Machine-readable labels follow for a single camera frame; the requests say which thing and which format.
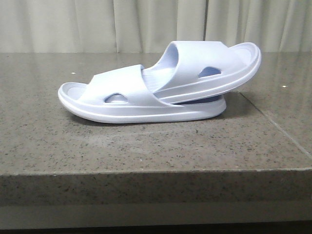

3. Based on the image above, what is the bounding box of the light blue slipper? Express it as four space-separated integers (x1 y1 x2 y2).
142 41 261 103
58 65 226 123

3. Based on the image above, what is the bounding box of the beige curtain left panel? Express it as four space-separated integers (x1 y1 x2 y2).
0 0 208 53

